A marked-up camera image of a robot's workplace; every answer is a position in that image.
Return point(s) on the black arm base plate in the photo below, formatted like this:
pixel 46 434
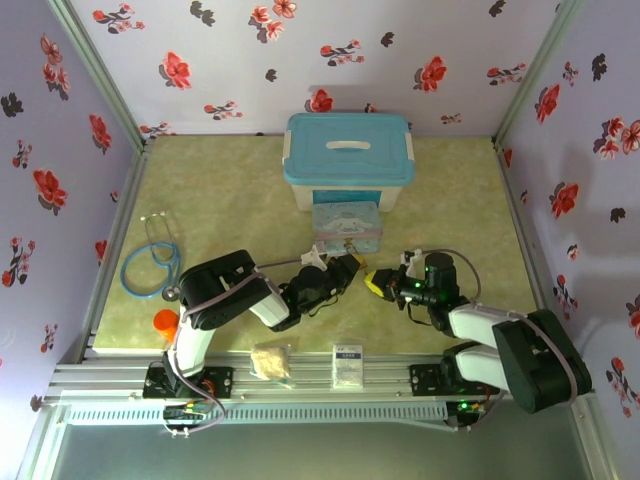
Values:
pixel 220 382
pixel 425 380

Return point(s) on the wide aluminium base rail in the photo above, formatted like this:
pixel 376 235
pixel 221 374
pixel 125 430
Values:
pixel 310 380

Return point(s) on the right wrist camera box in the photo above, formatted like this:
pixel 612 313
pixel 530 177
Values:
pixel 410 260

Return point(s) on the white packet with blue label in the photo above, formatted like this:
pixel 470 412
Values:
pixel 347 365

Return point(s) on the aluminium side rail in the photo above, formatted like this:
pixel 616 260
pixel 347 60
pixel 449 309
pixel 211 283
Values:
pixel 130 190
pixel 510 190

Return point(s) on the blue stethoscope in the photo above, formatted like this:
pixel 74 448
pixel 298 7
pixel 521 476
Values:
pixel 171 294

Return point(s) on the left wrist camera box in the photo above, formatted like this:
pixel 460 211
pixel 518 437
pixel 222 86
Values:
pixel 312 257

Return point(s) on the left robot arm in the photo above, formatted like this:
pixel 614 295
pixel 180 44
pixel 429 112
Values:
pixel 220 285

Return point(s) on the orange cup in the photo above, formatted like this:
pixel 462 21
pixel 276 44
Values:
pixel 165 322

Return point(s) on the small circuit board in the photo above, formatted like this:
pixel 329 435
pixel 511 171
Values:
pixel 470 407
pixel 185 414

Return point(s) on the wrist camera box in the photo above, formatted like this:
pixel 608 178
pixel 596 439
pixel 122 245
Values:
pixel 410 260
pixel 312 257

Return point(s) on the aluminium corner post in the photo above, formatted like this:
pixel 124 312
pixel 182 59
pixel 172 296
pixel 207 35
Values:
pixel 97 75
pixel 536 75

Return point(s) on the clear bag of cotton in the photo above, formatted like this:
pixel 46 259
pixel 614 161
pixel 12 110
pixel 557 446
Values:
pixel 270 362

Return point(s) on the blue lidded storage box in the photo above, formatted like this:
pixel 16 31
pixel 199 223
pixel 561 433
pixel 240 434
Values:
pixel 345 170

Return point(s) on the cartoon dog tin box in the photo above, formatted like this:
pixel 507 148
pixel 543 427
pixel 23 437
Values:
pixel 345 222

